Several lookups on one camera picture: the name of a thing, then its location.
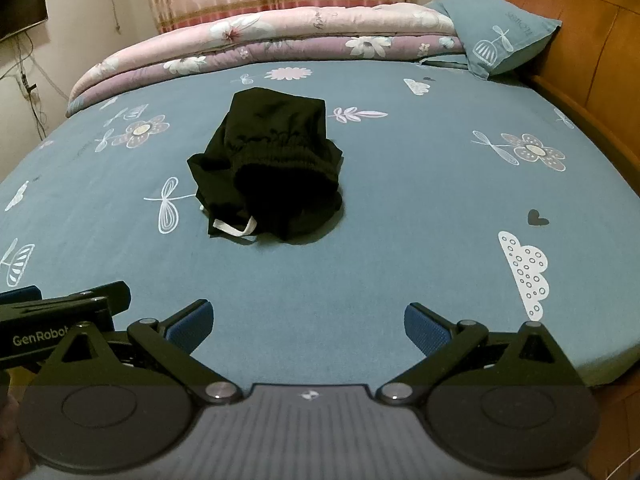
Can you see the wall television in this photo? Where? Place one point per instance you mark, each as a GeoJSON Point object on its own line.
{"type": "Point", "coordinates": [20, 5]}

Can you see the blue pillow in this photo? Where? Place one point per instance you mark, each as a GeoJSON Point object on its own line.
{"type": "Point", "coordinates": [495, 30]}

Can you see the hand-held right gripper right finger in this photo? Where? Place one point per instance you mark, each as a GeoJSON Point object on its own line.
{"type": "Point", "coordinates": [422, 327]}

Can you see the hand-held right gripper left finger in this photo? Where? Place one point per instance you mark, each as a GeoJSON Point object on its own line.
{"type": "Point", "coordinates": [190, 325]}

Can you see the pink floral quilt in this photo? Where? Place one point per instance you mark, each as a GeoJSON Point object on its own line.
{"type": "Point", "coordinates": [300, 25]}

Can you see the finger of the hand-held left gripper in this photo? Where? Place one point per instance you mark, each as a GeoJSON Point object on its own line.
{"type": "Point", "coordinates": [100, 297]}
{"type": "Point", "coordinates": [20, 294]}

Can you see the wooden headboard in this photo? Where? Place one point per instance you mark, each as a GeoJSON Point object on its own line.
{"type": "Point", "coordinates": [590, 50]}

